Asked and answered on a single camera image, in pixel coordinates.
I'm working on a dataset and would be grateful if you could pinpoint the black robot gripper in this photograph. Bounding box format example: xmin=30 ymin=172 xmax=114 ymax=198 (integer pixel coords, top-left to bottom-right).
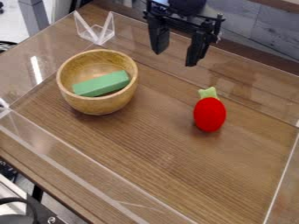
xmin=142 ymin=0 xmax=225 ymax=67

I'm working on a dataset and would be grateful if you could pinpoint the brown wooden bowl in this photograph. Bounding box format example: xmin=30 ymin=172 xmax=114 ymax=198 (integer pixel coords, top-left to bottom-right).
xmin=56 ymin=49 xmax=138 ymax=116

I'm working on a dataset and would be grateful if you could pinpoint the green rectangular stick block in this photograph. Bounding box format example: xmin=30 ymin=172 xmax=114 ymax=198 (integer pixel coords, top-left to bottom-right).
xmin=72 ymin=70 xmax=129 ymax=97

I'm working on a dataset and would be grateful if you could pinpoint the red plush radish toy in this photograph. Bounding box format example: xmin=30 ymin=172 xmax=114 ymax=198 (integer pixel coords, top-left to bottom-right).
xmin=192 ymin=87 xmax=227 ymax=132

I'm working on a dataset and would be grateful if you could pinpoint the clear acrylic tray enclosure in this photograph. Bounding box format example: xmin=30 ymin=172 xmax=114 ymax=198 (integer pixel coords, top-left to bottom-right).
xmin=0 ymin=15 xmax=299 ymax=224

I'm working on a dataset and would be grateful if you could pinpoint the grey metal post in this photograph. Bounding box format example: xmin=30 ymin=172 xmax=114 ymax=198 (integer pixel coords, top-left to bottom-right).
xmin=17 ymin=0 xmax=49 ymax=36

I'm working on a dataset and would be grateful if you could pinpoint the black bracket with screw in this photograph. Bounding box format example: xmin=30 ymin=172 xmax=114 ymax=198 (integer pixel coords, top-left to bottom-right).
xmin=25 ymin=195 xmax=66 ymax=224

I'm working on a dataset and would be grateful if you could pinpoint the black cable bottom left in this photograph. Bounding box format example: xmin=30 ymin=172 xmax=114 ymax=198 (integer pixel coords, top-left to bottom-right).
xmin=0 ymin=197 xmax=40 ymax=224

